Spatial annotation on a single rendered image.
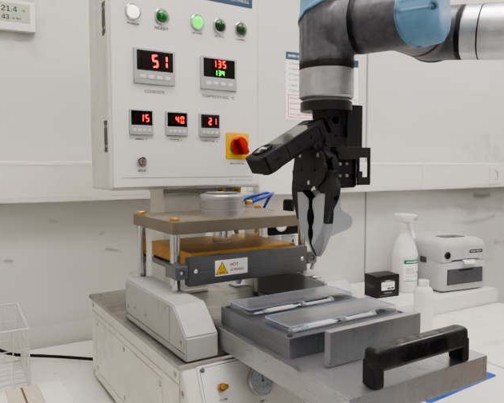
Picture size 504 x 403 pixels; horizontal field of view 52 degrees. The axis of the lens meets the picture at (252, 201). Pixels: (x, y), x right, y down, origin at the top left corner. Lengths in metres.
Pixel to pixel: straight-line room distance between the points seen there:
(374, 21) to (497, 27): 0.17
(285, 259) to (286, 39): 0.94
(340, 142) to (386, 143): 1.19
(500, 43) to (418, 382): 0.44
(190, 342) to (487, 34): 0.57
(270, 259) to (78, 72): 0.76
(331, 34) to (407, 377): 0.42
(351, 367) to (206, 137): 0.60
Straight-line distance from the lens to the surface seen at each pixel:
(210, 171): 1.06
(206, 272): 0.81
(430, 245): 1.75
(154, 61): 1.02
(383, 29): 0.68
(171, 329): 0.76
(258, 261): 0.86
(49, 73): 1.39
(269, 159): 0.65
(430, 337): 0.61
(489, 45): 0.77
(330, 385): 0.57
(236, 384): 0.76
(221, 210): 0.89
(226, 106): 1.08
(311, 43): 0.71
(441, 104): 2.12
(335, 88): 0.69
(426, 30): 0.67
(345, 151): 0.70
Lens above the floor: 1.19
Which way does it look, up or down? 4 degrees down
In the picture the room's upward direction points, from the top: straight up
